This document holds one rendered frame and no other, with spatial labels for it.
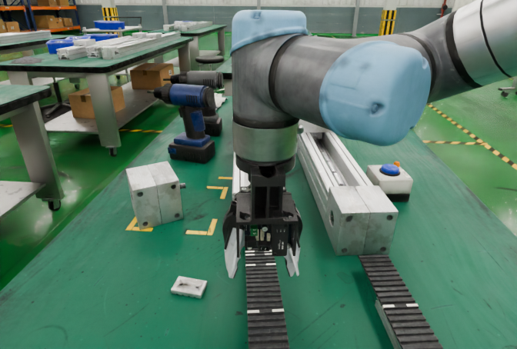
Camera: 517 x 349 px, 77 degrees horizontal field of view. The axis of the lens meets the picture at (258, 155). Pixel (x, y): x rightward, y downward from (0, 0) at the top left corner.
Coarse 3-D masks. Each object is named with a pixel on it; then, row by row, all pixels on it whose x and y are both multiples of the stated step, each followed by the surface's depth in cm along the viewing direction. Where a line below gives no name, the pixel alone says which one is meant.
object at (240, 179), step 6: (234, 156) 78; (234, 162) 75; (234, 168) 72; (234, 174) 70; (240, 174) 70; (246, 174) 78; (234, 180) 68; (240, 180) 68; (246, 180) 76; (234, 186) 65; (240, 186) 65; (234, 192) 63; (234, 198) 65
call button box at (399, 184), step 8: (368, 168) 80; (376, 168) 78; (400, 168) 78; (368, 176) 80; (376, 176) 75; (384, 176) 75; (392, 176) 75; (400, 176) 75; (408, 176) 75; (376, 184) 75; (384, 184) 74; (392, 184) 74; (400, 184) 74; (408, 184) 74; (384, 192) 74; (392, 192) 75; (400, 192) 75; (408, 192) 75; (392, 200) 75; (400, 200) 76; (408, 200) 76
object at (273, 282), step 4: (248, 280) 50; (252, 280) 50; (256, 280) 50; (260, 280) 50; (264, 280) 50; (268, 280) 50; (272, 280) 50; (276, 280) 50; (248, 284) 49; (252, 284) 49; (256, 284) 49; (260, 284) 49; (264, 284) 49; (268, 284) 49; (272, 284) 49; (276, 284) 49
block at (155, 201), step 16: (128, 176) 67; (144, 176) 67; (160, 176) 67; (176, 176) 67; (144, 192) 63; (160, 192) 64; (176, 192) 66; (144, 208) 64; (160, 208) 66; (176, 208) 68; (144, 224) 66; (160, 224) 67
